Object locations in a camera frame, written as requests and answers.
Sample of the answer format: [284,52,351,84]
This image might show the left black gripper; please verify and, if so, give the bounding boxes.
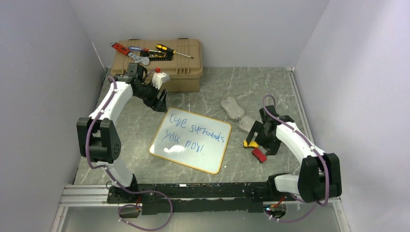
[134,81,168,113]

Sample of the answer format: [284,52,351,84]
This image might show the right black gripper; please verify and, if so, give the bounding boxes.
[247,121,281,156]

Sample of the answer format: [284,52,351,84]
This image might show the red bone shaped eraser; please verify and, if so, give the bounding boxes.
[251,148,267,163]

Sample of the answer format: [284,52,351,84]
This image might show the yellow framed whiteboard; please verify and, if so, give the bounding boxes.
[149,108,232,174]

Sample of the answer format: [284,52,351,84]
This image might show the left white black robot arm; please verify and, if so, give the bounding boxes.
[76,64,170,203]

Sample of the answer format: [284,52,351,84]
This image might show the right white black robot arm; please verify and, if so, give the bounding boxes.
[243,105,342,204]

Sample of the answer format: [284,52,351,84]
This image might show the yellow bone shaped eraser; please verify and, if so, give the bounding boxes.
[243,140,259,148]

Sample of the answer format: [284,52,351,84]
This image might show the tan plastic toolbox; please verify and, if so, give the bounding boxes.
[111,38,203,92]

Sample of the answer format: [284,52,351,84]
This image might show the yellow black screwdriver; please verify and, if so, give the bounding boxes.
[156,43,193,59]

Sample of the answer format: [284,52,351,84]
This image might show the blue red small screwdriver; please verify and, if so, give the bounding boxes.
[128,46,162,54]

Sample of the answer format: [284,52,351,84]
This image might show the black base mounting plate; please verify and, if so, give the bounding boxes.
[106,182,297,216]

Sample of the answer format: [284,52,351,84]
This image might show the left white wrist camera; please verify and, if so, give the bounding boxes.
[151,72,170,90]

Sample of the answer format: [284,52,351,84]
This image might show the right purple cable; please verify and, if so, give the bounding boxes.
[262,94,331,224]

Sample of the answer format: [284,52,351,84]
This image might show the purple cable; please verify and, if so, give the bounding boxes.
[262,94,331,224]
[84,76,174,232]

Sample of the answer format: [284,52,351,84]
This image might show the red handled adjustable wrench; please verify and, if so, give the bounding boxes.
[110,42,150,66]

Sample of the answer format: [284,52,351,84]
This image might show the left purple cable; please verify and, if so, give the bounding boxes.
[84,76,174,232]

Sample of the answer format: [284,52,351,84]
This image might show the aluminium extrusion rail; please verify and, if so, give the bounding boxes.
[59,181,342,207]

